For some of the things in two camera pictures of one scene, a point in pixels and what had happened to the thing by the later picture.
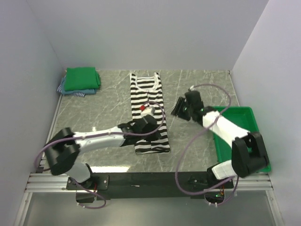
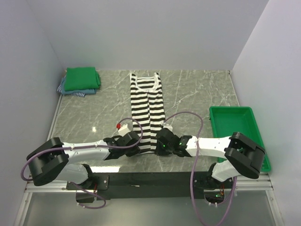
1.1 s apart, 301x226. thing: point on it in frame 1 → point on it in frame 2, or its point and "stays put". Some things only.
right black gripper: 177,111 → 160,152
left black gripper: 156,135 → 135,150
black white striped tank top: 153,96 stays put
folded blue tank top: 84,91 stays put
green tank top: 82,78 stays put
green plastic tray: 242,117 stays put
